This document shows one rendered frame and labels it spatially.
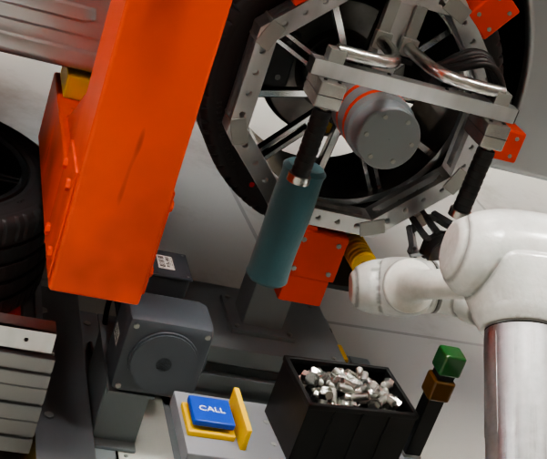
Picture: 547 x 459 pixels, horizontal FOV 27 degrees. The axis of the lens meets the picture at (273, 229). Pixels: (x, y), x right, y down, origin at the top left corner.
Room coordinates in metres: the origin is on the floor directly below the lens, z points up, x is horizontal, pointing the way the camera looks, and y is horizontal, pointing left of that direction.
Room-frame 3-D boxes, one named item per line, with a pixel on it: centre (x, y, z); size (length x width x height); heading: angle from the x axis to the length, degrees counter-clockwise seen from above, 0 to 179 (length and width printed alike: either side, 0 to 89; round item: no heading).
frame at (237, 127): (2.28, -0.09, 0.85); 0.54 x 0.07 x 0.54; 110
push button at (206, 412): (1.59, 0.00, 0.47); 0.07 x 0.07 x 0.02; 20
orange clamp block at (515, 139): (2.39, -0.39, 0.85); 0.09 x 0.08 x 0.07; 110
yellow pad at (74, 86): (2.28, 0.45, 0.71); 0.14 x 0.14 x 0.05; 20
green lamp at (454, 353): (1.71, -0.35, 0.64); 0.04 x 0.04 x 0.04; 20
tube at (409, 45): (2.19, -0.23, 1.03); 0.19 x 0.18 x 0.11; 20
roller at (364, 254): (2.41, -0.17, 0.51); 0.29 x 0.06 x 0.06; 20
